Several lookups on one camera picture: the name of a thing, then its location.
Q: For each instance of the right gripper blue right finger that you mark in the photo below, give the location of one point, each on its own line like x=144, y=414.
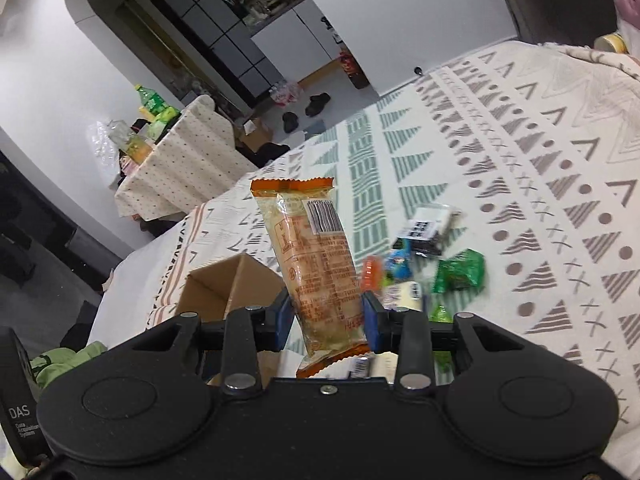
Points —
x=381, y=326

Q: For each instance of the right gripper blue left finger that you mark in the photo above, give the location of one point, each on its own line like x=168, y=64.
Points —
x=279, y=317

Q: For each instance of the white cake bar packet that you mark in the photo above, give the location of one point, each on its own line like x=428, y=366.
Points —
x=403, y=296

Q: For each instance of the orange snack packet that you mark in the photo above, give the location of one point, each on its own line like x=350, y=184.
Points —
x=372, y=274

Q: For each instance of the orange breadstick packet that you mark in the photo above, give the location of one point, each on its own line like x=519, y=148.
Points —
x=311, y=247

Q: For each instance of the small green candy packet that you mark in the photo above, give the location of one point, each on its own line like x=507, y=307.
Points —
x=440, y=315

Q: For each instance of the blue cartoon snack packet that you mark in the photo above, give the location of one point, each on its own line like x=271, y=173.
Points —
x=398, y=261

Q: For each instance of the green snack bag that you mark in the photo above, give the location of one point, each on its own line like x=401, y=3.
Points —
x=466, y=270

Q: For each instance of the black white snack packet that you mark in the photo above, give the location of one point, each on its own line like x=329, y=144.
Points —
x=424, y=233

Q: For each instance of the brown cardboard box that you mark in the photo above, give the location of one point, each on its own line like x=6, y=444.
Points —
x=213, y=291

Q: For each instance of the round table dotted cloth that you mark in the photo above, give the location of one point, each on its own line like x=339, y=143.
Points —
x=195, y=162

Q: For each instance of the patterned bed blanket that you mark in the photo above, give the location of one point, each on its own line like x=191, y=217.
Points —
x=536, y=149

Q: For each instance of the black slipper left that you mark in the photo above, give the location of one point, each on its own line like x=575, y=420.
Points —
x=290, y=122

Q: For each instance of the black slipper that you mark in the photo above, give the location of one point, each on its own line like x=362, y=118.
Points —
x=317, y=104
x=290, y=122

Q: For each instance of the black slipper right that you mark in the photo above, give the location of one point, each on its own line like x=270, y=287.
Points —
x=317, y=104

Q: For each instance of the pink water bottle pack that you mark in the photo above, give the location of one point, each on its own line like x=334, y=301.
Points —
x=285, y=93

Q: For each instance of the green soda bottle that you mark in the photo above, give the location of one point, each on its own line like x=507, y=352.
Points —
x=155, y=105

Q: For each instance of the yellow liquid bottle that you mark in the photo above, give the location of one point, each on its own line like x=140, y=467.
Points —
x=129, y=142

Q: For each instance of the dark soda bottle pack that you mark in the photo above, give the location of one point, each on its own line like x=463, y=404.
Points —
x=353, y=70

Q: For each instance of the white cabinet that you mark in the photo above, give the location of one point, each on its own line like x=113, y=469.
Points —
x=297, y=43

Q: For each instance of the yellow tape roll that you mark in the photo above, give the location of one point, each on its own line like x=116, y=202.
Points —
x=611, y=43

